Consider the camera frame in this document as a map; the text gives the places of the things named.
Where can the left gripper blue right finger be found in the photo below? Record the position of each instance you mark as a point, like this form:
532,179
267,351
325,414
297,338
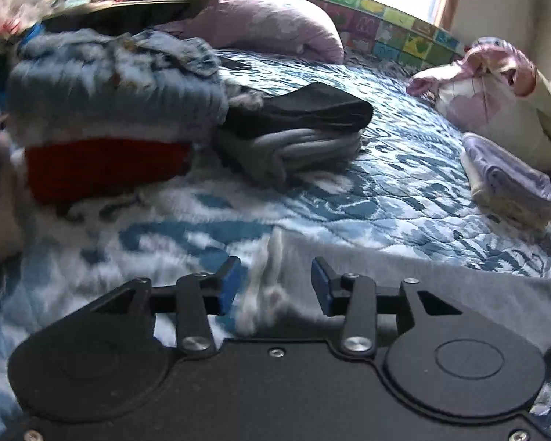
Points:
322,276

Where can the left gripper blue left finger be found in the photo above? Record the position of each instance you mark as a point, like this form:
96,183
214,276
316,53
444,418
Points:
229,277

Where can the blue white patterned quilt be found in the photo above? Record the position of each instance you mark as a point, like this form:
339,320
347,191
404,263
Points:
406,194

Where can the folded grey garment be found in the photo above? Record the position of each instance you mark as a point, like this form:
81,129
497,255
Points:
271,158

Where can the black folded garment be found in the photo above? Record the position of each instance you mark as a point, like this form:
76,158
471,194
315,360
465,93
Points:
317,106

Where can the folded pale yellow garment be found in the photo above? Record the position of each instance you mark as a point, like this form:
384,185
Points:
501,205

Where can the folded red garment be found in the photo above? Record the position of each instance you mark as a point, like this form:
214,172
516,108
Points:
67,172

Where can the pink white bundled duvet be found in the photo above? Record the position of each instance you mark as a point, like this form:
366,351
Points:
497,92

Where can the colourful alphabet play mat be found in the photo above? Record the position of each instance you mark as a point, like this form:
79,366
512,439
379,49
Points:
381,31

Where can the folded blue denim garment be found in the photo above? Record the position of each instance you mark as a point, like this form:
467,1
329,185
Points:
83,85

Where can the lilac pillow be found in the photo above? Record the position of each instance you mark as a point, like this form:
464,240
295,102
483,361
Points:
296,28

